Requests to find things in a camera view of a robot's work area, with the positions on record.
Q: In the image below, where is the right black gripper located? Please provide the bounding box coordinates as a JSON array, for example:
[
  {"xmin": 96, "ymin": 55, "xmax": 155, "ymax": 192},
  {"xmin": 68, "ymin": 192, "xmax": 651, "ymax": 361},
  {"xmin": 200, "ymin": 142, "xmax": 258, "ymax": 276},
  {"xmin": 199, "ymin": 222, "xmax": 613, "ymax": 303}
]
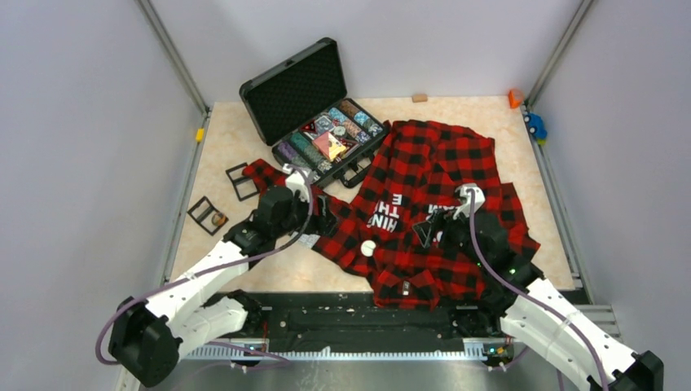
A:
[{"xmin": 413, "ymin": 203, "xmax": 489, "ymax": 269}]

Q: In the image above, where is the red black plaid shirt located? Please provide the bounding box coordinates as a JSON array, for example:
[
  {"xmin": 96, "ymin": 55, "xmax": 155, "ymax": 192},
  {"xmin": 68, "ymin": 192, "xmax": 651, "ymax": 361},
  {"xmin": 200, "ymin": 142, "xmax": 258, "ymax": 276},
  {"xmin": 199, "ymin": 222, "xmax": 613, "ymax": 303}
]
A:
[{"xmin": 241, "ymin": 119, "xmax": 541, "ymax": 311}]

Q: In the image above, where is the black square brooch box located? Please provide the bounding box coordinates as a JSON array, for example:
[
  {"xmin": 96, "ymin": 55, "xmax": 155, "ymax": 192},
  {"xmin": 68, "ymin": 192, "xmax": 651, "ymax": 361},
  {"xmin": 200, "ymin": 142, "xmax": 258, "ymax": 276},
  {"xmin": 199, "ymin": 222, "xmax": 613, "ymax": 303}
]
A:
[{"xmin": 225, "ymin": 162, "xmax": 260, "ymax": 202}]

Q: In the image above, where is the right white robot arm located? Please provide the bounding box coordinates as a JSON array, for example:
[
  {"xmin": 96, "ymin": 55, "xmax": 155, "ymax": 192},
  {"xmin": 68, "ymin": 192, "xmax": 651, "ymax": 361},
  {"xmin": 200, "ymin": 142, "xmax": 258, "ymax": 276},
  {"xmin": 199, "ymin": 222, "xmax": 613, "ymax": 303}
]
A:
[{"xmin": 413, "ymin": 209, "xmax": 664, "ymax": 390}]

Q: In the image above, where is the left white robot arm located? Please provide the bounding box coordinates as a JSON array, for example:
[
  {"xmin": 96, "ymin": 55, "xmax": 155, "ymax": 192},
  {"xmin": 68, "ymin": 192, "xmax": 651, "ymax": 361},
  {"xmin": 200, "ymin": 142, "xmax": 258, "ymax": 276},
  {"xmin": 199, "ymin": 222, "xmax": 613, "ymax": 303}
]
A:
[{"xmin": 108, "ymin": 185, "xmax": 337, "ymax": 387}]

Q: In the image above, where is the pink yellow card packet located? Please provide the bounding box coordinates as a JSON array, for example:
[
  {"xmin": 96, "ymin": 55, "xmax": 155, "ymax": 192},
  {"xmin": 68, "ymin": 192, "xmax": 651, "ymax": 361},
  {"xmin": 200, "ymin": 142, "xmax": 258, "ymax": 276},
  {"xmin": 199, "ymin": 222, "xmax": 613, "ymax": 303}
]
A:
[{"xmin": 312, "ymin": 132, "xmax": 348, "ymax": 161}]

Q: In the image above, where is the black open chip case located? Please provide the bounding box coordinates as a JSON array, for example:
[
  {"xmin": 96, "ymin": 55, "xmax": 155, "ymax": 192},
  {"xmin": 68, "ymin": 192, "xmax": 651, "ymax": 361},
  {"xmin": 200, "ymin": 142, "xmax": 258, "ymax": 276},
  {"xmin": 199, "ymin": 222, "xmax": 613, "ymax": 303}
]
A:
[{"xmin": 239, "ymin": 37, "xmax": 387, "ymax": 188}]

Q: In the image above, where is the small wooden block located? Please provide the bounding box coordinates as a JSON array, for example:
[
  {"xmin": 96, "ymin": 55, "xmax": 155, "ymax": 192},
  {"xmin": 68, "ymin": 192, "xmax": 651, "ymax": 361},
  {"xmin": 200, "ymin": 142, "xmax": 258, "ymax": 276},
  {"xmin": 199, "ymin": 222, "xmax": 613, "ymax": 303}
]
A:
[{"xmin": 411, "ymin": 94, "xmax": 429, "ymax": 103}]

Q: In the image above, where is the blue toy car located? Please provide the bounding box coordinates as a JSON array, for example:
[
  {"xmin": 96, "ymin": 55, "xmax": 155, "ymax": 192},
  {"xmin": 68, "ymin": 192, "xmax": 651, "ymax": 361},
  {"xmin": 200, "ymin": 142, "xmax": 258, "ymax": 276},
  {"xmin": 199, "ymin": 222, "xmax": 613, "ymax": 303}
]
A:
[{"xmin": 524, "ymin": 112, "xmax": 548, "ymax": 145}]

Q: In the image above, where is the orange small object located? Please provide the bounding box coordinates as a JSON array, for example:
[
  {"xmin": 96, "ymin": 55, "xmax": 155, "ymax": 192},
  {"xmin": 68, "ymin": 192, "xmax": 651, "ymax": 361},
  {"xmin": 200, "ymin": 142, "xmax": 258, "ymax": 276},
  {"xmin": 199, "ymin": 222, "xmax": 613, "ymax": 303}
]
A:
[{"xmin": 508, "ymin": 88, "xmax": 525, "ymax": 109}]

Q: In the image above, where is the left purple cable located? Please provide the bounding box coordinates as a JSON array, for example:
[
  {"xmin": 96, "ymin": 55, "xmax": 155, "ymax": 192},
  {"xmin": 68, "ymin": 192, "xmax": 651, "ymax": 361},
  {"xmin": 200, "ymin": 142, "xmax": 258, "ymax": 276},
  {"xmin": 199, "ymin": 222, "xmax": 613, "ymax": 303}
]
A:
[{"xmin": 95, "ymin": 164, "xmax": 315, "ymax": 373}]

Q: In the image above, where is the purple cable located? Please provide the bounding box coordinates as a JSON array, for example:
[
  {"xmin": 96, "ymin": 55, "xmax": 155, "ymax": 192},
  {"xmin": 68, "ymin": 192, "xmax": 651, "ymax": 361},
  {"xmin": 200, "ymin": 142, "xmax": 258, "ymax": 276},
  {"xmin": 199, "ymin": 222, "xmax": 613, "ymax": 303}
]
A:
[
  {"xmin": 466, "ymin": 188, "xmax": 611, "ymax": 391},
  {"xmin": 95, "ymin": 164, "xmax": 315, "ymax": 373}
]

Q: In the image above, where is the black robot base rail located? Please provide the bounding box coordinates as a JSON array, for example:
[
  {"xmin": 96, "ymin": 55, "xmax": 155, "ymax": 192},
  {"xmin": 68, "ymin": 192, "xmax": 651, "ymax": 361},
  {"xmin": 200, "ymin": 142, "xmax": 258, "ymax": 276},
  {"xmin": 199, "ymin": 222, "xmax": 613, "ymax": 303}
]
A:
[{"xmin": 225, "ymin": 292, "xmax": 521, "ymax": 365}]

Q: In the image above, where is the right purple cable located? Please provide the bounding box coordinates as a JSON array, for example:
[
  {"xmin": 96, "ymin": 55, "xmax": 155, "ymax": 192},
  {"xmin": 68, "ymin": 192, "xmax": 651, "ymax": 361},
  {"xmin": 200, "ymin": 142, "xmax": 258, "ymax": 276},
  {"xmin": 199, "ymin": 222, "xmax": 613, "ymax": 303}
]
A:
[{"xmin": 466, "ymin": 188, "xmax": 611, "ymax": 391}]

